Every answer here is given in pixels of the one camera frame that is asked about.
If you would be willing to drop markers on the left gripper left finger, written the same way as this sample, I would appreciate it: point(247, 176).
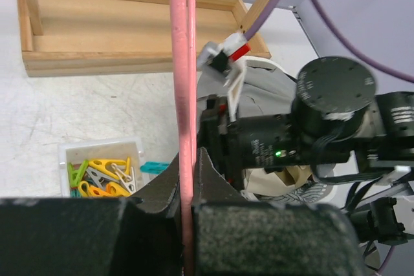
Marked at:
point(138, 235)

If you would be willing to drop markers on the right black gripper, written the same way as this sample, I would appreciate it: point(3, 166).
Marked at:
point(267, 142)

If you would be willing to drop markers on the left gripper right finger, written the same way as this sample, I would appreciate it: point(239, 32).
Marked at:
point(235, 236)

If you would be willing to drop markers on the teal clothespin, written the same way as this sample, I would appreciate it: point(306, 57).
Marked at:
point(154, 168)

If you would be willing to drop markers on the pink wire hanger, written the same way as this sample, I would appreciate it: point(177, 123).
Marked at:
point(183, 40)

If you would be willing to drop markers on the olive and cream underwear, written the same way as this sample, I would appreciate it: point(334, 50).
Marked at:
point(258, 181)

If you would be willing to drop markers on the yellow clothespin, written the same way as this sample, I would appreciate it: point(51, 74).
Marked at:
point(103, 165)

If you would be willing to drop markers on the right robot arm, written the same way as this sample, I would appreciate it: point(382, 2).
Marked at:
point(341, 129)

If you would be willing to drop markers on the white clothespin box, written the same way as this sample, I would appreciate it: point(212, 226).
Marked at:
point(75, 173)

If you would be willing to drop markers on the striped garment in basket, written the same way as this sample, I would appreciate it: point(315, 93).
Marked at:
point(311, 192)

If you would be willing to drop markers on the white laundry basket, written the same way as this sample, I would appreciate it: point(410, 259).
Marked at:
point(271, 65)

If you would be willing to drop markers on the wooden clothes rack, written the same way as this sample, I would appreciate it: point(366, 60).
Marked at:
point(88, 37)

